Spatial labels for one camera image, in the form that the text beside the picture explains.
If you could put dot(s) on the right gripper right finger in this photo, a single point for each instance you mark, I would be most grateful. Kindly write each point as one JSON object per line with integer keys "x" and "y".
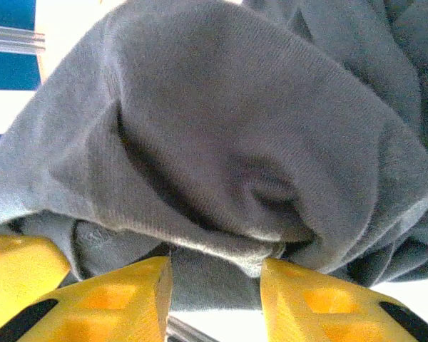
{"x": 324, "y": 313}

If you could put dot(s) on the grey t-shirt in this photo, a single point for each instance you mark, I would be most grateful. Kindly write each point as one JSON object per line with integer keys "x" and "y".
{"x": 217, "y": 124}

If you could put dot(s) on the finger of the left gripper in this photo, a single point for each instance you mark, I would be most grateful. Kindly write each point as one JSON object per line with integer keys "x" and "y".
{"x": 18, "y": 270}

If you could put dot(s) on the aluminium frame post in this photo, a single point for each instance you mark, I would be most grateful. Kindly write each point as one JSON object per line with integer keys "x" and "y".
{"x": 10, "y": 39}

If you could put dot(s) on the aluminium table side rail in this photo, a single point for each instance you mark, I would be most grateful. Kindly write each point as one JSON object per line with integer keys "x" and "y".
{"x": 185, "y": 333}

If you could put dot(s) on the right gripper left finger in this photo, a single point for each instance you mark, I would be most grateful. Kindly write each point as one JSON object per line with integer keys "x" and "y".
{"x": 110, "y": 313}

